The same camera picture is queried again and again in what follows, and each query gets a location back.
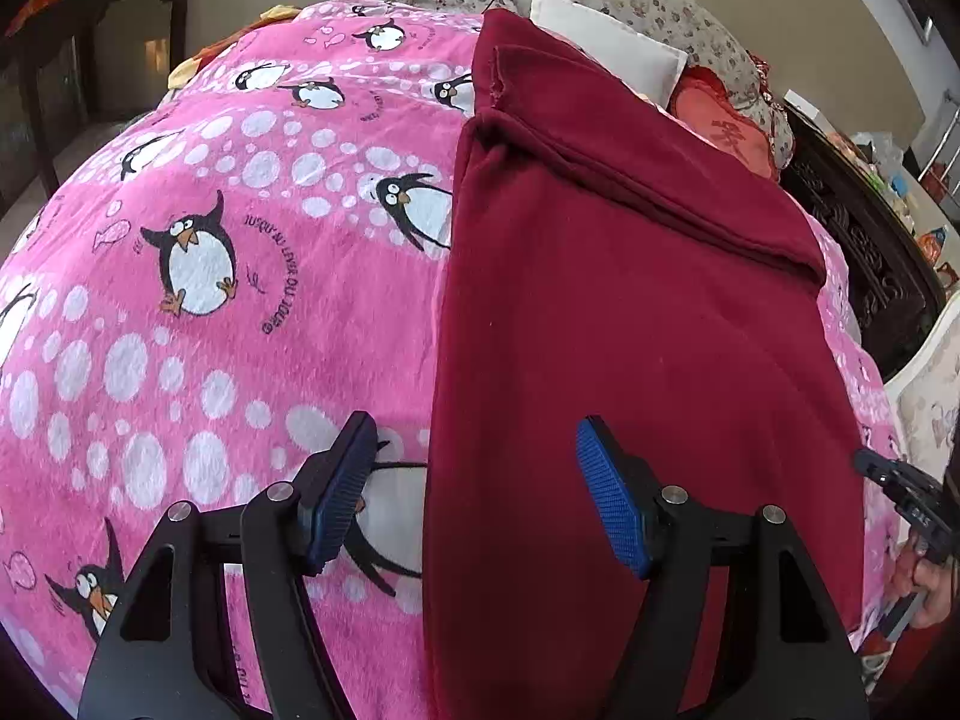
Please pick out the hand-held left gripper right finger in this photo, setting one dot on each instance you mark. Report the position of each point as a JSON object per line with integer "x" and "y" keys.
{"x": 611, "y": 502}

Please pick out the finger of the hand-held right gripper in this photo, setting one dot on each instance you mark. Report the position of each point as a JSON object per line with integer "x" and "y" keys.
{"x": 881, "y": 469}

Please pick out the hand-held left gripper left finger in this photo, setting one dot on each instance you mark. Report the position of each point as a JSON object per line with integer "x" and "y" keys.
{"x": 341, "y": 495}

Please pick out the maroon knit garment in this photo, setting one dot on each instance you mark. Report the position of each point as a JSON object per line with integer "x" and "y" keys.
{"x": 637, "y": 345}

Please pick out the person's right hand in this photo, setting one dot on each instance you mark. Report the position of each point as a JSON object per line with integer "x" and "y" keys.
{"x": 934, "y": 589}

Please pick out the pink penguin print blanket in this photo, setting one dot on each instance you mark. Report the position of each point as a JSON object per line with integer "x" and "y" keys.
{"x": 247, "y": 360}

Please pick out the dark carved wooden headboard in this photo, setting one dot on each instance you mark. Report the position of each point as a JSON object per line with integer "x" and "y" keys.
{"x": 862, "y": 247}

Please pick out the pile of colourful clutter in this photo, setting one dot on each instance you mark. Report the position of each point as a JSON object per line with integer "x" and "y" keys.
{"x": 900, "y": 180}

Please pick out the red embroidered cushion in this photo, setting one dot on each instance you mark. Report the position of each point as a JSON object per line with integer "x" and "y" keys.
{"x": 724, "y": 124}

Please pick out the yellow cloth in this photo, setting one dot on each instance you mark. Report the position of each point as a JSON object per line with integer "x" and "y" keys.
{"x": 196, "y": 60}

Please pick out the white pillow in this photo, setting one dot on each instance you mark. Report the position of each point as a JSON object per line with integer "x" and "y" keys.
{"x": 607, "y": 37}

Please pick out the dark wooden table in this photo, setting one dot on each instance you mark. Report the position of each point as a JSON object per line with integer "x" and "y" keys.
{"x": 82, "y": 7}

